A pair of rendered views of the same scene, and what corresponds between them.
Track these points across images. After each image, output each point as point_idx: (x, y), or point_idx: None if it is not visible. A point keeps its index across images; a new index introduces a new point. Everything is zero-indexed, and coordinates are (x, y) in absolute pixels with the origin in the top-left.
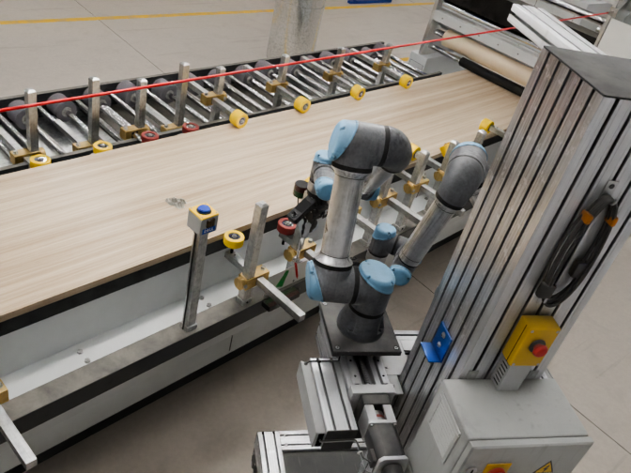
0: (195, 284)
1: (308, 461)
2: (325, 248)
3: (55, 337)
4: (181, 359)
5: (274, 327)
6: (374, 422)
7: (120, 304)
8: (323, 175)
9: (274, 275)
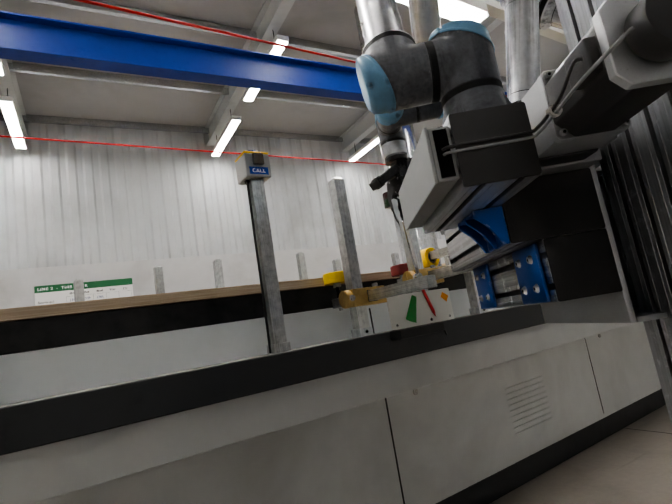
0: (267, 264)
1: None
2: (367, 36)
3: (91, 386)
4: (285, 424)
5: (467, 482)
6: (551, 70)
7: (194, 355)
8: None
9: (395, 296)
